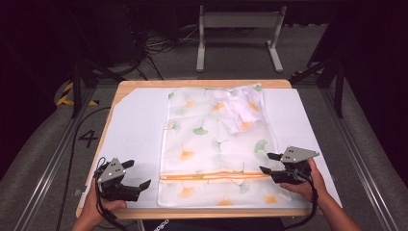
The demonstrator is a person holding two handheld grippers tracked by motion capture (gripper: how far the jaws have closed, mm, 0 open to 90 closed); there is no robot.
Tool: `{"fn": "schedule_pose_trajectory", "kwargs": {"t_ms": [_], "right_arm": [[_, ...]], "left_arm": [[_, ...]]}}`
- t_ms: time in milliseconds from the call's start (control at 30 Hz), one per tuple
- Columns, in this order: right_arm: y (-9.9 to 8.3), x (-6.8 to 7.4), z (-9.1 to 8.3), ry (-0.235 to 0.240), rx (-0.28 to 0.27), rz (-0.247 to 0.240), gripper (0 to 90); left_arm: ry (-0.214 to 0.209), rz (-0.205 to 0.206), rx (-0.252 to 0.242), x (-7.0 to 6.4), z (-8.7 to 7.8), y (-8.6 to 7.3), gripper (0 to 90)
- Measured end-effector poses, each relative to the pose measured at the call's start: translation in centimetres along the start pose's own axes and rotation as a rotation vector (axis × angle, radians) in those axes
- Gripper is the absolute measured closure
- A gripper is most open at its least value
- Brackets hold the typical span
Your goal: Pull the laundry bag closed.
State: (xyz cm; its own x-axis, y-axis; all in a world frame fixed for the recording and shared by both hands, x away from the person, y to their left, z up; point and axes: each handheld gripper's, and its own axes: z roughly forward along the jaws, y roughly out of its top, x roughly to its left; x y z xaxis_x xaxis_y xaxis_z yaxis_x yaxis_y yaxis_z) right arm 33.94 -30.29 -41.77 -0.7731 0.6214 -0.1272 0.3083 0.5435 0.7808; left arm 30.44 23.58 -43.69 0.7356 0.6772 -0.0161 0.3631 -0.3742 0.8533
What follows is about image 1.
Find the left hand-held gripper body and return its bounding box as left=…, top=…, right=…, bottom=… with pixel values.
left=94, top=157, right=141, bottom=202

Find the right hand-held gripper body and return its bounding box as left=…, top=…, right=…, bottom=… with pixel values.
left=270, top=145, right=320, bottom=186

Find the leaf print mesh laundry bag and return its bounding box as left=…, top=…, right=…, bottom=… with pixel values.
left=157, top=83, right=293, bottom=208

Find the person's left hand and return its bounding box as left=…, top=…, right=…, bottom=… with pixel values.
left=84, top=177, right=128, bottom=223

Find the person's right hand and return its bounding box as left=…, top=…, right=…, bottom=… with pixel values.
left=279, top=158, right=329, bottom=204

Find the white table mat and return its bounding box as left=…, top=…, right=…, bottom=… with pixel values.
left=83, top=87, right=343, bottom=210

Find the white cloth inside bag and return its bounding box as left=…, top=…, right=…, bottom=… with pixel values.
left=213, top=84, right=268, bottom=136

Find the black metal stand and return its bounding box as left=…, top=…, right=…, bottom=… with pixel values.
left=290, top=57, right=346, bottom=119
left=68, top=9, right=127, bottom=119

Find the person's black clothing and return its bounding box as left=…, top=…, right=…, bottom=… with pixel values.
left=140, top=218, right=285, bottom=231

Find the yellow black floor tape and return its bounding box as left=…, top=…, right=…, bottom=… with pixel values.
left=55, top=81, right=99, bottom=107

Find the wooden table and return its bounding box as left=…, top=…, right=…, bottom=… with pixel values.
left=75, top=79, right=323, bottom=220

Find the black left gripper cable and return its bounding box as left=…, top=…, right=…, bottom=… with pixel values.
left=92, top=156, right=130, bottom=231

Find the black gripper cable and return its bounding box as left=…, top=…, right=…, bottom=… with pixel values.
left=92, top=156, right=130, bottom=231
left=283, top=172, right=319, bottom=231

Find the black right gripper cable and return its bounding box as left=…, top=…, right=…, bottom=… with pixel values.
left=283, top=172, right=319, bottom=231

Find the black floor cable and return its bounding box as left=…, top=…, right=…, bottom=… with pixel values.
left=55, top=106, right=112, bottom=231

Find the aluminium floor rail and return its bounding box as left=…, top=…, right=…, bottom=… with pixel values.
left=320, top=86, right=399, bottom=231
left=13, top=86, right=98, bottom=231

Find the bundle of floor cables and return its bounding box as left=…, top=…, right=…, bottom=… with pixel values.
left=127, top=6, right=200, bottom=82

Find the white metal table frame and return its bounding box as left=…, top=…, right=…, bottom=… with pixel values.
left=195, top=4, right=288, bottom=74

